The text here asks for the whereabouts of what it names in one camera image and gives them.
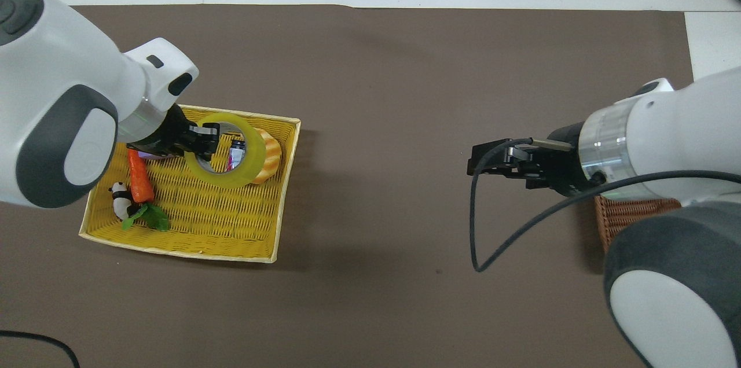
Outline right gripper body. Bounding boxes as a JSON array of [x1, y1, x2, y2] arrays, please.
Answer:
[[523, 122, 592, 200]]

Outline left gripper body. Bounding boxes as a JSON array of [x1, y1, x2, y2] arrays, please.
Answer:
[[129, 106, 196, 160]]

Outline yellow tape roll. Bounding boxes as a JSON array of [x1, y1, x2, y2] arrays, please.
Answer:
[[184, 113, 267, 189]]

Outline yellow woven basket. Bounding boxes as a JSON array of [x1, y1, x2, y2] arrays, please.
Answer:
[[78, 104, 302, 264]]

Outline brown woven basket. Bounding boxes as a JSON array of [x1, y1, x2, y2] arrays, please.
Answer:
[[594, 195, 683, 254]]

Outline small pink white packet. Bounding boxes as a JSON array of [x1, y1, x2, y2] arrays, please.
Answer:
[[229, 135, 247, 171]]

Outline toy carrot with green leaves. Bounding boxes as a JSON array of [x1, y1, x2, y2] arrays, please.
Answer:
[[120, 149, 171, 233]]

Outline striped toy bread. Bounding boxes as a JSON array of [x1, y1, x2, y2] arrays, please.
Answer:
[[249, 128, 283, 185]]

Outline small toy panda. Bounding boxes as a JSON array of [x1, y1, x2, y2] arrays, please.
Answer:
[[108, 181, 135, 222]]

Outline black cable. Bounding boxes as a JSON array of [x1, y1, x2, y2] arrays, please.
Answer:
[[469, 137, 741, 274], [0, 330, 82, 368]]

